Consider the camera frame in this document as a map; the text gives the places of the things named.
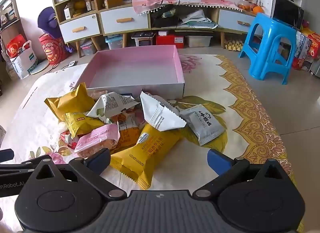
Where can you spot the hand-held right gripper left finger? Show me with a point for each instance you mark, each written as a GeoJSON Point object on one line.
{"type": "Point", "coordinates": [98, 160]}

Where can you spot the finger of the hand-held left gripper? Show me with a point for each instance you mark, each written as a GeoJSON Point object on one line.
{"type": "Point", "coordinates": [17, 167]}
{"type": "Point", "coordinates": [6, 155]}

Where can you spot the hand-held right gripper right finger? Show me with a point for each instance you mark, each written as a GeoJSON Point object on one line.
{"type": "Point", "coordinates": [218, 161]}

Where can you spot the pink snack packet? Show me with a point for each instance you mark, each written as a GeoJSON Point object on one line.
{"type": "Point", "coordinates": [97, 137]}

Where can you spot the red snack packet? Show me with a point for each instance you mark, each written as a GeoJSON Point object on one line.
{"type": "Point", "coordinates": [68, 140]}

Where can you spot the grey snack packet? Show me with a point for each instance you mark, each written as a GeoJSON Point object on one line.
{"type": "Point", "coordinates": [202, 125]}

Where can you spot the orange and white snack packet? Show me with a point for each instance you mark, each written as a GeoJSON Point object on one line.
{"type": "Point", "coordinates": [127, 132]}

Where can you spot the small yellow snack packet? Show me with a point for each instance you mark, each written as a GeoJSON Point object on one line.
{"type": "Point", "coordinates": [82, 122]}

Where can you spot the large yellow snack packet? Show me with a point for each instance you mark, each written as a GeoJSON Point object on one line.
{"type": "Point", "coordinates": [142, 155]}

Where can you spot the white green-print snack packet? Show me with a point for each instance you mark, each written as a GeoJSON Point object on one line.
{"type": "Point", "coordinates": [110, 105]}

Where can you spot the gold snack packet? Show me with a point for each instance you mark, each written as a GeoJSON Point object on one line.
{"type": "Point", "coordinates": [70, 102]}

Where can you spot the clear wafer packet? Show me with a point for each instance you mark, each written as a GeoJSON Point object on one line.
{"type": "Point", "coordinates": [98, 94]}

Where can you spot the silver snack packet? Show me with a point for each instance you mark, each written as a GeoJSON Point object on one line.
{"type": "Point", "coordinates": [128, 95]}

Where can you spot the pink cardboard box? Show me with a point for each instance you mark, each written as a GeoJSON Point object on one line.
{"type": "Point", "coordinates": [130, 67]}

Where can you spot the white paper bag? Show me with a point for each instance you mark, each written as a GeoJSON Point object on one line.
{"type": "Point", "coordinates": [25, 65]}

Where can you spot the round wooden board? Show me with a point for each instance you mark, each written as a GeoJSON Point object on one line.
{"type": "Point", "coordinates": [41, 67]}

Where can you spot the red gift bag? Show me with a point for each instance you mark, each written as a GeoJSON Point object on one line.
{"type": "Point", "coordinates": [15, 45]}

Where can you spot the red cartoon face bucket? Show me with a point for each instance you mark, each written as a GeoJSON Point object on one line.
{"type": "Point", "coordinates": [51, 49]}

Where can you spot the yellow egg tray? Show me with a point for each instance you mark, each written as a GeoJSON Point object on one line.
{"type": "Point", "coordinates": [234, 45]}

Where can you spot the clear storage box blue lid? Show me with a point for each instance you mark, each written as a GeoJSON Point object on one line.
{"type": "Point", "coordinates": [114, 42]}

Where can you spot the clear storage box white lid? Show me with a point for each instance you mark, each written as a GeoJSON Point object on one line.
{"type": "Point", "coordinates": [199, 41]}

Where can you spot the red box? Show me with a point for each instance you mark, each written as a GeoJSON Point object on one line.
{"type": "Point", "coordinates": [170, 40]}

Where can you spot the flat black device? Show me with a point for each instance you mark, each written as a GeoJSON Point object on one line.
{"type": "Point", "coordinates": [142, 35]}

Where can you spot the white drawer with lock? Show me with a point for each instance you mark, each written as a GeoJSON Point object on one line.
{"type": "Point", "coordinates": [80, 29]}

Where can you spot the wooden side rack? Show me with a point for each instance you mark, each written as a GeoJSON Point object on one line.
{"type": "Point", "coordinates": [10, 17]}

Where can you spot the purple plush toy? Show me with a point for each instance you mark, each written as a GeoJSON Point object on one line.
{"type": "Point", "coordinates": [48, 21]}

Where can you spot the small white drawer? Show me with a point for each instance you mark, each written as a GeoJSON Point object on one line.
{"type": "Point", "coordinates": [235, 20]}

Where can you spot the wide white drawer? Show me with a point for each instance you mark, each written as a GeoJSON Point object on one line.
{"type": "Point", "coordinates": [125, 20]}

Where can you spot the folded pale cloths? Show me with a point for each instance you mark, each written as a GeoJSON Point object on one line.
{"type": "Point", "coordinates": [197, 19]}

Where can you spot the red snack cartons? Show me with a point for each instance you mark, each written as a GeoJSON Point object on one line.
{"type": "Point", "coordinates": [306, 45]}

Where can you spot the blue plastic stool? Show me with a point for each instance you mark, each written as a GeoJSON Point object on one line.
{"type": "Point", "coordinates": [266, 20]}

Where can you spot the white barcode carton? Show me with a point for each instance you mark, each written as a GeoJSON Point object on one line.
{"type": "Point", "coordinates": [68, 12]}

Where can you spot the low wooden cabinet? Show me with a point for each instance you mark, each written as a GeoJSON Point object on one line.
{"type": "Point", "coordinates": [212, 10]}

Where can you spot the black bag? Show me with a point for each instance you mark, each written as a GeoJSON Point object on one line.
{"type": "Point", "coordinates": [165, 19]}

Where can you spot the small brown carton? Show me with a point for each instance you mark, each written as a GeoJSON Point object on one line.
{"type": "Point", "coordinates": [89, 4]}

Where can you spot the pink floral cloth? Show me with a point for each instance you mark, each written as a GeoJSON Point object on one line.
{"type": "Point", "coordinates": [195, 0]}

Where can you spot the black microwave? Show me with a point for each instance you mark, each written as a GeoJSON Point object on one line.
{"type": "Point", "coordinates": [287, 12]}

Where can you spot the white printed carton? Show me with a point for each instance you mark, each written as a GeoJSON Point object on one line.
{"type": "Point", "coordinates": [263, 2]}

